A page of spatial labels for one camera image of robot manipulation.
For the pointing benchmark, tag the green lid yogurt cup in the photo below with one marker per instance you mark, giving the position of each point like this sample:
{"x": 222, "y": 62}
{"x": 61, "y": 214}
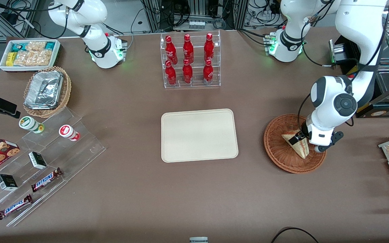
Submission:
{"x": 27, "y": 123}

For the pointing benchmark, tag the light tan wicker basket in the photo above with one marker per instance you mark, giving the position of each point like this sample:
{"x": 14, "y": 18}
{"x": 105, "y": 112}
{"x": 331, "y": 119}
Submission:
{"x": 65, "y": 94}

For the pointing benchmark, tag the round brown wicker basket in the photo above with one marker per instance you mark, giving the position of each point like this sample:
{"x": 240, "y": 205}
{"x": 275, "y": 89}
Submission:
{"x": 275, "y": 148}

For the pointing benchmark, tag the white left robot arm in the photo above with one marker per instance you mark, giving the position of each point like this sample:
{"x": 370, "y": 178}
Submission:
{"x": 360, "y": 33}

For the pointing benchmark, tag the clear acrylic bottle rack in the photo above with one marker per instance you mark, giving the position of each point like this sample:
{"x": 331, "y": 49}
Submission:
{"x": 197, "y": 69}

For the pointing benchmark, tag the beige plastic tray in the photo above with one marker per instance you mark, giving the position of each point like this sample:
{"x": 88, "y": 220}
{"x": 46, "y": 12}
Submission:
{"x": 199, "y": 135}

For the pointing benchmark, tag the aluminium equipment rack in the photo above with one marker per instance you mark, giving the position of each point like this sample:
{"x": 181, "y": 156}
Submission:
{"x": 194, "y": 8}

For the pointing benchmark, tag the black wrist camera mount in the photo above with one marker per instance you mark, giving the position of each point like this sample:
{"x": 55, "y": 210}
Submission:
{"x": 334, "y": 138}

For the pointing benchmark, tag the red lid yogurt cup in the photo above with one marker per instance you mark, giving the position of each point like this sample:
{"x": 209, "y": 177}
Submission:
{"x": 67, "y": 131}

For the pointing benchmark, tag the white power strip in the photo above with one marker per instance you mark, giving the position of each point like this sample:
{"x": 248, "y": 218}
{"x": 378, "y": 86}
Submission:
{"x": 197, "y": 25}

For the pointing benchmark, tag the clear acrylic stepped display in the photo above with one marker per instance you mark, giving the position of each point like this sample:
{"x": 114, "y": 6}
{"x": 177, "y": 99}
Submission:
{"x": 79, "y": 152}

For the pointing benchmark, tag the red cola bottle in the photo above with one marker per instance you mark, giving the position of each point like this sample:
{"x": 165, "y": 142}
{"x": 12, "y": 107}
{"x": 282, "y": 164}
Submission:
{"x": 208, "y": 72}
{"x": 171, "y": 52}
{"x": 171, "y": 76}
{"x": 209, "y": 49}
{"x": 187, "y": 72}
{"x": 188, "y": 50}

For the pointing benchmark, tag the black hot food cabinet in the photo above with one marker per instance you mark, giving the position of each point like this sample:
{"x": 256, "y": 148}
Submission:
{"x": 387, "y": 101}

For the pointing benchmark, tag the triangular sandwich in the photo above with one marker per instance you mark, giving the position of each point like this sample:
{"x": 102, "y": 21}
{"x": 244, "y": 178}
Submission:
{"x": 301, "y": 150}

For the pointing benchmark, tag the Snickers chocolate bar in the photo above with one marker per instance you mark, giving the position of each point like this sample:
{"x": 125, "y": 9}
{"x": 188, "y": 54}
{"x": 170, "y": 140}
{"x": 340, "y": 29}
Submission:
{"x": 46, "y": 180}
{"x": 14, "y": 207}

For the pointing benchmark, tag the teal snack packet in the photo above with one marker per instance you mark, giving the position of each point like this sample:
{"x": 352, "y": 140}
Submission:
{"x": 19, "y": 46}
{"x": 50, "y": 45}

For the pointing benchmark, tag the silver foil packets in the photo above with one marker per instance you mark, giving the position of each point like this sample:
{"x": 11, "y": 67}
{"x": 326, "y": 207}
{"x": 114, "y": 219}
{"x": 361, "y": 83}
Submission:
{"x": 44, "y": 89}

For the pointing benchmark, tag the yellow snack packet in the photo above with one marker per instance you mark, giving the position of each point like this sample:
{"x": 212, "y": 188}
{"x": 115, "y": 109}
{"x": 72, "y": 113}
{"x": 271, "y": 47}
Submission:
{"x": 10, "y": 59}

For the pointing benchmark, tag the small black carton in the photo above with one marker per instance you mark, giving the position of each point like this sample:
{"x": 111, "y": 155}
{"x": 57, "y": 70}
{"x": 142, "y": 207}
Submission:
{"x": 37, "y": 160}
{"x": 7, "y": 182}

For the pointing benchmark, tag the white rectangular snack bin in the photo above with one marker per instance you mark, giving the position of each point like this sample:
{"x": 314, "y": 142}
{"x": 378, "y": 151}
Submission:
{"x": 25, "y": 69}

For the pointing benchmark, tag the clear peanut snack bag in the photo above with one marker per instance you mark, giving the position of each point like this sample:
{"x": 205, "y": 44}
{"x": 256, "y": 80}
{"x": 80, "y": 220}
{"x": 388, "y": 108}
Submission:
{"x": 24, "y": 58}
{"x": 35, "y": 46}
{"x": 42, "y": 58}

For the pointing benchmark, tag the small grey device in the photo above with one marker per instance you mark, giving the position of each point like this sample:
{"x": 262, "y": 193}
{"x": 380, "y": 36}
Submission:
{"x": 198, "y": 240}

